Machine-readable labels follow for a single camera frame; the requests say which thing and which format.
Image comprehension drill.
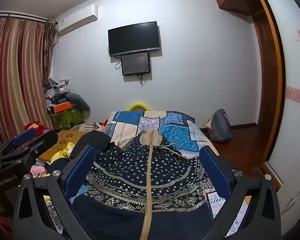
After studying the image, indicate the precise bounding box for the large black wall television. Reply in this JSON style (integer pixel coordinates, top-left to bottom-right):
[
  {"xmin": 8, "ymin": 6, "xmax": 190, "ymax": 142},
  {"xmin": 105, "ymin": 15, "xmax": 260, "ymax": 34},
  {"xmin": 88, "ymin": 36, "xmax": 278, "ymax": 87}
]
[{"xmin": 108, "ymin": 21, "xmax": 161, "ymax": 57}]

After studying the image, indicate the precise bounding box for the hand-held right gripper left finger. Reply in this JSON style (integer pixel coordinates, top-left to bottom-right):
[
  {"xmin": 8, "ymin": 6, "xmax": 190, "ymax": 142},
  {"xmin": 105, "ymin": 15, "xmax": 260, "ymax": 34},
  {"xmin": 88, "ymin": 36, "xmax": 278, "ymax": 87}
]
[{"xmin": 12, "ymin": 145, "xmax": 96, "ymax": 240}]

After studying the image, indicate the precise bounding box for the grey bag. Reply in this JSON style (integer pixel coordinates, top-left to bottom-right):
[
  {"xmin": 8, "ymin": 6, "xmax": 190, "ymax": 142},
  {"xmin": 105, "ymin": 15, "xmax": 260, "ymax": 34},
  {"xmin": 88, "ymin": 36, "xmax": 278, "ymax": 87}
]
[{"xmin": 210, "ymin": 109, "xmax": 232, "ymax": 143}]

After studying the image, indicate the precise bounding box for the striped brown curtain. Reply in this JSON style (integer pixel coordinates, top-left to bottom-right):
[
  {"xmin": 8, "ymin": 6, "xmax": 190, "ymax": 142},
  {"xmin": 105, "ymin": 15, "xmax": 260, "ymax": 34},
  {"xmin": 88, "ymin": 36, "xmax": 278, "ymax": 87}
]
[{"xmin": 0, "ymin": 14, "xmax": 56, "ymax": 147}]

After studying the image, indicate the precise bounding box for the yellow cloth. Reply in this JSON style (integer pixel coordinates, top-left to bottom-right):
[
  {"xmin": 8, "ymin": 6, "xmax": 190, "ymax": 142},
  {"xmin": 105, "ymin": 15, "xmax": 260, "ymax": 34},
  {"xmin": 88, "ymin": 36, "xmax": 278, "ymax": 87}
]
[{"xmin": 50, "ymin": 142, "xmax": 77, "ymax": 163}]

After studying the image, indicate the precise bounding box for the wooden door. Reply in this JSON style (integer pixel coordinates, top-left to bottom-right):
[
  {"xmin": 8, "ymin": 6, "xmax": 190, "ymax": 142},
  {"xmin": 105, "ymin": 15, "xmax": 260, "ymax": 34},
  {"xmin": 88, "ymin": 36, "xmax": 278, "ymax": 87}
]
[{"xmin": 249, "ymin": 0, "xmax": 285, "ymax": 189}]

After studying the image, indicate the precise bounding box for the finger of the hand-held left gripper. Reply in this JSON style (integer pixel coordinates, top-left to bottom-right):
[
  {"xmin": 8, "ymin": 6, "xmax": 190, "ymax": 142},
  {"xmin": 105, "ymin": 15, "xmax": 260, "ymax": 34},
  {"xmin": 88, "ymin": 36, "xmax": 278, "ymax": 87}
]
[
  {"xmin": 0, "ymin": 128, "xmax": 38, "ymax": 161},
  {"xmin": 17, "ymin": 129, "xmax": 59, "ymax": 165}
]

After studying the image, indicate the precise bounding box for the small black wall monitor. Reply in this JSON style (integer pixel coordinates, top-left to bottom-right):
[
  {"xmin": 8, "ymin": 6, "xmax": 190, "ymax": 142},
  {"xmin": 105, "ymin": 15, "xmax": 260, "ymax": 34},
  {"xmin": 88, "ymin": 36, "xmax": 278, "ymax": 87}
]
[{"xmin": 121, "ymin": 52, "xmax": 151, "ymax": 76}]

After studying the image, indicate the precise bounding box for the white appliance with stickers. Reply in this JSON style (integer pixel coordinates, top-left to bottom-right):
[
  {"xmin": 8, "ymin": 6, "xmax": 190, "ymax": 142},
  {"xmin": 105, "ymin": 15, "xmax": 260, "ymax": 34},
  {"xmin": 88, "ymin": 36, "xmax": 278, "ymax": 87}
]
[{"xmin": 276, "ymin": 142, "xmax": 300, "ymax": 220}]

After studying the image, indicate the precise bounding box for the red plush toy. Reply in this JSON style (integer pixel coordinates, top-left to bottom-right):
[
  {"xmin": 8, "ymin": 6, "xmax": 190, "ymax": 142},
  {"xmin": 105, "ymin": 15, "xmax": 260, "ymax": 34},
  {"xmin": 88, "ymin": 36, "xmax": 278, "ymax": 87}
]
[{"xmin": 24, "ymin": 121, "xmax": 52, "ymax": 137}]

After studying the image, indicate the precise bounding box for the pink cloth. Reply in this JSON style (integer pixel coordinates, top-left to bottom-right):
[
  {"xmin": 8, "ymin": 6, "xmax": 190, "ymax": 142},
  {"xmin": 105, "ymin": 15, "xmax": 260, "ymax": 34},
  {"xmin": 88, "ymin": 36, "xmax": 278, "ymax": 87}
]
[{"xmin": 31, "ymin": 165, "xmax": 50, "ymax": 178}]

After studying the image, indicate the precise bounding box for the black garment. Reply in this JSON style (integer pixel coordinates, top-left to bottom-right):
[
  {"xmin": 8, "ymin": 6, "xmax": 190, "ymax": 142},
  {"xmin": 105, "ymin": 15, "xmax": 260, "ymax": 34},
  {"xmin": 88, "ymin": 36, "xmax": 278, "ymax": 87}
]
[{"xmin": 44, "ymin": 131, "xmax": 120, "ymax": 178}]

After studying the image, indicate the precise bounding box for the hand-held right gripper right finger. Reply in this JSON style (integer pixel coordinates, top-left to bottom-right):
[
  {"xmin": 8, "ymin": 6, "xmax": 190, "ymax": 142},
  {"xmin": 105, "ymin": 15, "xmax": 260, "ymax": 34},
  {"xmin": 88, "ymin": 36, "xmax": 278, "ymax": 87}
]
[{"xmin": 199, "ymin": 145, "xmax": 282, "ymax": 240}]

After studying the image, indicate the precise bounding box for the white air conditioner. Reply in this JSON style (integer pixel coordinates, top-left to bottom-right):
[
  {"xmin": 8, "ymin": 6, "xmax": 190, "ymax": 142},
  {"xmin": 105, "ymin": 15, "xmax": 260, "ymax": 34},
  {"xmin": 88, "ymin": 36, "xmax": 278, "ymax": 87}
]
[{"xmin": 55, "ymin": 4, "xmax": 99, "ymax": 36}]

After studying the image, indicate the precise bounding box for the brown wooden folding table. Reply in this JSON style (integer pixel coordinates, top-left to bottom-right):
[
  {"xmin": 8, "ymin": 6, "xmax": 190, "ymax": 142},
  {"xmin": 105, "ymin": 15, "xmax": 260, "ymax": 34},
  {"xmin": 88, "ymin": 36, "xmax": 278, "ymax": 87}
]
[{"xmin": 37, "ymin": 129, "xmax": 87, "ymax": 163}]

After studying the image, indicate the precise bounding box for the orange box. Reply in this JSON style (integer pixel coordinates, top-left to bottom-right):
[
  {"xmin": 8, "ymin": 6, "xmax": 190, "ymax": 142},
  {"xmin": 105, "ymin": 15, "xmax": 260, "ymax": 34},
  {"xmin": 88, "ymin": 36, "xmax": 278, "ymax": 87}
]
[{"xmin": 53, "ymin": 101, "xmax": 72, "ymax": 113}]

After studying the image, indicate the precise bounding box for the yellow ring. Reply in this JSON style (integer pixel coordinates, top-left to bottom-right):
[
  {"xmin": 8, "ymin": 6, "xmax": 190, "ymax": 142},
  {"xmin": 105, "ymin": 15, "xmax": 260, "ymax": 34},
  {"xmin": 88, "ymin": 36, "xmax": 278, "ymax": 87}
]
[{"xmin": 127, "ymin": 101, "xmax": 150, "ymax": 112}]

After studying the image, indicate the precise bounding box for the blue patchwork bedsheet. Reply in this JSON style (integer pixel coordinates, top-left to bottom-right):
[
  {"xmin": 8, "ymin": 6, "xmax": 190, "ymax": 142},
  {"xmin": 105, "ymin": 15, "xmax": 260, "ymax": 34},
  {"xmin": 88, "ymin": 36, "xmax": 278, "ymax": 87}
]
[{"xmin": 44, "ymin": 110, "xmax": 252, "ymax": 240}]

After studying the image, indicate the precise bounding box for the green patterned box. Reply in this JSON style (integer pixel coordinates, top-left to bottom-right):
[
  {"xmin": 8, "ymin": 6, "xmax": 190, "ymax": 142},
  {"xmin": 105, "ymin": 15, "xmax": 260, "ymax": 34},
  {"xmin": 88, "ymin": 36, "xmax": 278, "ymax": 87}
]
[{"xmin": 49, "ymin": 109, "xmax": 84, "ymax": 130}]

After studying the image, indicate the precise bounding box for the dark grey cloth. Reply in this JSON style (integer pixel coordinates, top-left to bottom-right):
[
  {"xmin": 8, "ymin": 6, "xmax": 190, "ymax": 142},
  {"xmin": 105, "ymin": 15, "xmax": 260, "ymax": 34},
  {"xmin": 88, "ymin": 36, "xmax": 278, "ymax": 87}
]
[{"xmin": 65, "ymin": 93, "xmax": 91, "ymax": 119}]

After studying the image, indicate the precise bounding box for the pile of clutter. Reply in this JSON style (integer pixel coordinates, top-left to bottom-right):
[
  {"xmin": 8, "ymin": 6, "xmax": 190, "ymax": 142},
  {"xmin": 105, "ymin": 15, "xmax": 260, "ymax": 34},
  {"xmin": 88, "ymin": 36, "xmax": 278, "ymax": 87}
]
[{"xmin": 44, "ymin": 77, "xmax": 72, "ymax": 105}]

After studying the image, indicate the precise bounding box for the navy patterned hooded jacket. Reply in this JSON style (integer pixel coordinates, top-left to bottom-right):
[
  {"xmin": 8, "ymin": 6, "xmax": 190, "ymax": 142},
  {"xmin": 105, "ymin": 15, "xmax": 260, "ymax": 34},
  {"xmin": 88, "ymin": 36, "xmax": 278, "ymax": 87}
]
[{"xmin": 70, "ymin": 129, "xmax": 215, "ymax": 240}]

